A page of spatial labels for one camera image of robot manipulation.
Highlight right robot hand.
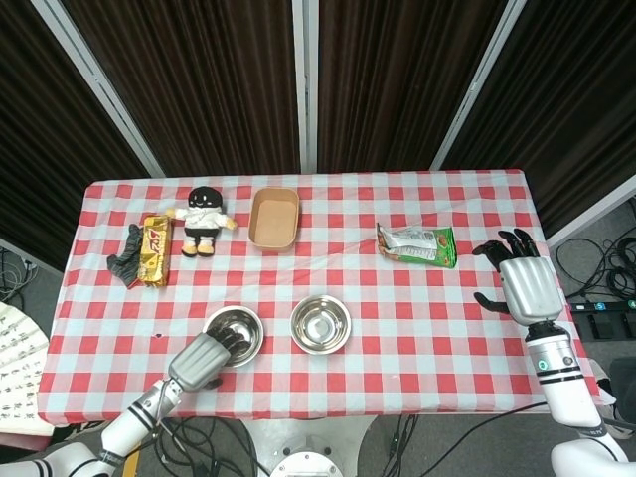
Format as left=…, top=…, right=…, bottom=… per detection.
left=471, top=227, right=565, bottom=327

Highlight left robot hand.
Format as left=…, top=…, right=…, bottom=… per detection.
left=167, top=322, right=254, bottom=393

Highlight gold snack packet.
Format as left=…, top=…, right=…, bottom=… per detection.
left=136, top=214, right=174, bottom=288

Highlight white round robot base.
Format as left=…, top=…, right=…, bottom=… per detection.
left=271, top=449, right=341, bottom=477

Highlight black power strip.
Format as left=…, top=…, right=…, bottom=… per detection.
left=568, top=299, right=636, bottom=314

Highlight green snack packet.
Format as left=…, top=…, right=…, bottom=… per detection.
left=376, top=222, right=457, bottom=270

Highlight dark grey sock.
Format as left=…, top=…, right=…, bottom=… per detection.
left=106, top=223, right=145, bottom=290

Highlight black seat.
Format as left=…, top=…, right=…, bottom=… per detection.
left=608, top=357, right=636, bottom=398

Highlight plush doll black hair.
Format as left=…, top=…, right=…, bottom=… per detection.
left=166, top=186, right=239, bottom=258

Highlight red white checkered tablecloth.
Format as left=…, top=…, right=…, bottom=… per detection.
left=37, top=168, right=617, bottom=426

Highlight brown paper food box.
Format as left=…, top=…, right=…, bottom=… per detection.
left=247, top=187, right=301, bottom=253

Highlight calligraphy paper fan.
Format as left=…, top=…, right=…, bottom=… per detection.
left=0, top=300, right=56, bottom=438

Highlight dark brown partition panel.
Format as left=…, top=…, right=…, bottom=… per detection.
left=317, top=0, right=511, bottom=174
left=441, top=0, right=636, bottom=239
left=0, top=0, right=153, bottom=272
left=59, top=0, right=301, bottom=178

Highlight black cable bundle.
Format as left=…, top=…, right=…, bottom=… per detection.
left=385, top=414, right=418, bottom=477
left=554, top=196, right=636, bottom=302
left=148, top=416, right=272, bottom=477

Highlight white partition frame post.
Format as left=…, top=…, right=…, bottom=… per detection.
left=430, top=0, right=528, bottom=171
left=0, top=237, right=66, bottom=273
left=291, top=0, right=319, bottom=174
left=30, top=0, right=165, bottom=178
left=545, top=173, right=636, bottom=249

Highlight long black cable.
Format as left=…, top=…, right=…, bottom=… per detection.
left=419, top=400, right=551, bottom=477

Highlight grey cable bundle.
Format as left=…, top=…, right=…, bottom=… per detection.
left=0, top=247, right=39, bottom=302

